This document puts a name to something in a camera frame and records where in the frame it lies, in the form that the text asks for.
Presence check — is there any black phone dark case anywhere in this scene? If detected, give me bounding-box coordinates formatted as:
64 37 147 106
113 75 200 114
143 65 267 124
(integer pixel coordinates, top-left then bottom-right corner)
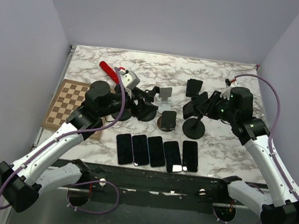
147 136 166 168

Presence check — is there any black round-base stand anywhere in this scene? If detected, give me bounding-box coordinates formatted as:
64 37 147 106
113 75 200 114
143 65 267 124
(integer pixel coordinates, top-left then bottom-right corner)
110 83 136 123
136 86 160 122
182 115 205 140

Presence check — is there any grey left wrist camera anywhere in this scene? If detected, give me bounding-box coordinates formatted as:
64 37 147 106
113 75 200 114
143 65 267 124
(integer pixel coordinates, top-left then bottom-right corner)
120 69 140 90

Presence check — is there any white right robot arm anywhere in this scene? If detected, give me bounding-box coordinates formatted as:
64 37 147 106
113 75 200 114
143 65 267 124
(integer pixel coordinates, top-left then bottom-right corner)
183 86 299 224

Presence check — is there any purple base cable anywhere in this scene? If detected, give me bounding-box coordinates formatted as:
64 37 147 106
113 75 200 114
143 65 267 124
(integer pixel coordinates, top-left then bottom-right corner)
65 175 123 218
211 179 269 224

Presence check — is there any black stand on wooden base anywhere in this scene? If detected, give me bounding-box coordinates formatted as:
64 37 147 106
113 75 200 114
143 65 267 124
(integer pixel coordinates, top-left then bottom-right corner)
157 110 177 132

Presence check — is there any pink-edged black phone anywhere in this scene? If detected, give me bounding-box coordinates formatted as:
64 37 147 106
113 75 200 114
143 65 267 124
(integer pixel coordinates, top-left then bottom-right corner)
116 133 134 165

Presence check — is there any black front mounting rail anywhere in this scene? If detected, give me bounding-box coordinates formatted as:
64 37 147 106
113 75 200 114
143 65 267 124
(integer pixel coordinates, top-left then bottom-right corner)
48 157 250 218

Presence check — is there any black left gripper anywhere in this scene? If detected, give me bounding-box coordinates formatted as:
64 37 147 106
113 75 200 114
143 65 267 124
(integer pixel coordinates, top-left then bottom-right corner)
98 82 161 124

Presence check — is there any white folding phone stand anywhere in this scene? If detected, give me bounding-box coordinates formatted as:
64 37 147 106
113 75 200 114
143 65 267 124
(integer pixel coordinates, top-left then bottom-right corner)
157 87 173 114

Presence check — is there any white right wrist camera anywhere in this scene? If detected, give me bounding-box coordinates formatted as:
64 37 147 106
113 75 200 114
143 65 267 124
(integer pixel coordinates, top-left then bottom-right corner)
220 78 238 100

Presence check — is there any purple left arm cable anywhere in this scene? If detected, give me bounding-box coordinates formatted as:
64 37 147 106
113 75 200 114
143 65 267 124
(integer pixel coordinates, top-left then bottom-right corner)
0 54 130 223

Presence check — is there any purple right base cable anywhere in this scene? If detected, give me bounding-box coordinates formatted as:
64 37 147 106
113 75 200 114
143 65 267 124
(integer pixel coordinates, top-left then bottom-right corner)
211 179 269 224

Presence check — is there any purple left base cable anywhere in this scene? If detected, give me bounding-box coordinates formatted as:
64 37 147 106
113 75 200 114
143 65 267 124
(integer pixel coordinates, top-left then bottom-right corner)
65 175 123 218

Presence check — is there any blue-edged black phone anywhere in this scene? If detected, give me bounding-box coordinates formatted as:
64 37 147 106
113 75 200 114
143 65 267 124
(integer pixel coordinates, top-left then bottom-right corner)
132 135 150 166

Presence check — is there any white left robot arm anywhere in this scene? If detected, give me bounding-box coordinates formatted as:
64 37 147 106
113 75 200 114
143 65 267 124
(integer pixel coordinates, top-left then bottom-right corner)
0 81 159 212

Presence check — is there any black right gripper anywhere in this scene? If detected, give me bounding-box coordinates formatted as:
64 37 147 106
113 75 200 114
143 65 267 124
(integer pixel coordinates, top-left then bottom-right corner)
196 88 240 124

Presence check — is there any wooden chessboard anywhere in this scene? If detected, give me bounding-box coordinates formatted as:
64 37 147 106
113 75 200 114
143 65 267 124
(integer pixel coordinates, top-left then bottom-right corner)
40 77 111 141

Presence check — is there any small black phone stand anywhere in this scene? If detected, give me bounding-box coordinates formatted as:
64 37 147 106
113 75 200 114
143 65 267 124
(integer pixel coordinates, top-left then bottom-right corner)
185 79 203 98

